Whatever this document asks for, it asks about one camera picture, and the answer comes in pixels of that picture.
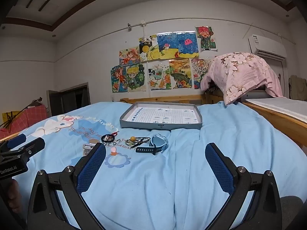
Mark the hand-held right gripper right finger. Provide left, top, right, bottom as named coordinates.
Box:
left=205, top=142, right=283, bottom=230

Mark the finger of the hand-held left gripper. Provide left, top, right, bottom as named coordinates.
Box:
left=0, top=134, right=27, bottom=152
left=10, top=138, right=45, bottom=160

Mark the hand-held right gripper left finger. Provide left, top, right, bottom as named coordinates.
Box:
left=27, top=142, right=106, bottom=230

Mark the black cord bead necklace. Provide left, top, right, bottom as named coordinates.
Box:
left=125, top=135, right=151, bottom=149

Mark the grey shallow tray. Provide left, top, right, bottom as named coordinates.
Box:
left=119, top=102, right=203, bottom=130

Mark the person's left hand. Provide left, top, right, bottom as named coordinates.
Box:
left=6, top=179, right=22, bottom=211

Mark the yellow bag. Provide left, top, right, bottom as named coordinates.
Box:
left=2, top=111, right=15, bottom=125

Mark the red plaid cloth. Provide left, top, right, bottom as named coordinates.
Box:
left=0, top=104, right=47, bottom=139

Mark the black clothes hanger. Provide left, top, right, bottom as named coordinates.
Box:
left=26, top=97, right=43, bottom=108

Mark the blue printed blanket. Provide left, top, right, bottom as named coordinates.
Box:
left=0, top=101, right=303, bottom=230

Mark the grey plastic box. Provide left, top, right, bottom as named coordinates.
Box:
left=242, top=90, right=274, bottom=100

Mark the wooden headboard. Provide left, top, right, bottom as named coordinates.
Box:
left=120, top=93, right=224, bottom=106

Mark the white mattress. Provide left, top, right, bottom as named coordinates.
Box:
left=243, top=98, right=307, bottom=125

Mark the pink floral cloth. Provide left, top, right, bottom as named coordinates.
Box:
left=200, top=52, right=286, bottom=106

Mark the beige hanging garment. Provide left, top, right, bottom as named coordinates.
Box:
left=288, top=75, right=307, bottom=101

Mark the white air conditioner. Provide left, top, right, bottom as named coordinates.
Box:
left=248, top=34, right=287, bottom=59

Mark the dark doorway frame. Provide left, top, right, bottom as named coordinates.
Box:
left=47, top=83, right=91, bottom=118

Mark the wooden side bed rail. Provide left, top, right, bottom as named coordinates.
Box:
left=242, top=102, right=307, bottom=148

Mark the group of wall drawings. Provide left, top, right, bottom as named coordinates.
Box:
left=110, top=25, right=219, bottom=93

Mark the white cable conduit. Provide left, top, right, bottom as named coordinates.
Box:
left=56, top=19, right=295, bottom=63

